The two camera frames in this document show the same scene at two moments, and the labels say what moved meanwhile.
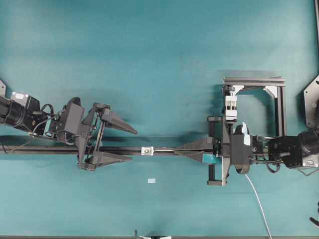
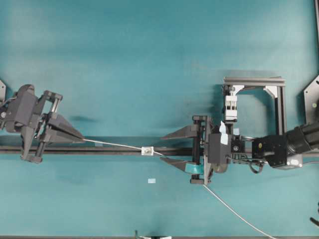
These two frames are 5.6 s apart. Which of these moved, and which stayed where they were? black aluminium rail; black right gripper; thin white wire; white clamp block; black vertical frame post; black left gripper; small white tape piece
Moved: thin white wire; black right gripper; black left gripper
Stayed: black vertical frame post; small white tape piece; white clamp block; black aluminium rail
